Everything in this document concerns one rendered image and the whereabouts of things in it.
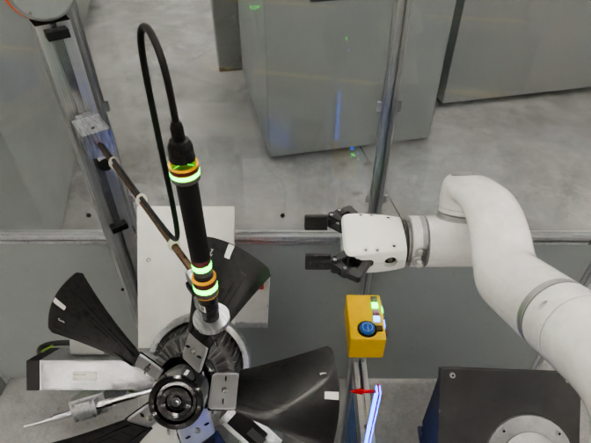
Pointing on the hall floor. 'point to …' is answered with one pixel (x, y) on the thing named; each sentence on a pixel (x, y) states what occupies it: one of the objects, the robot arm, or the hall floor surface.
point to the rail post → (346, 405)
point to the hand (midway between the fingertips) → (310, 241)
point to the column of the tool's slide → (126, 255)
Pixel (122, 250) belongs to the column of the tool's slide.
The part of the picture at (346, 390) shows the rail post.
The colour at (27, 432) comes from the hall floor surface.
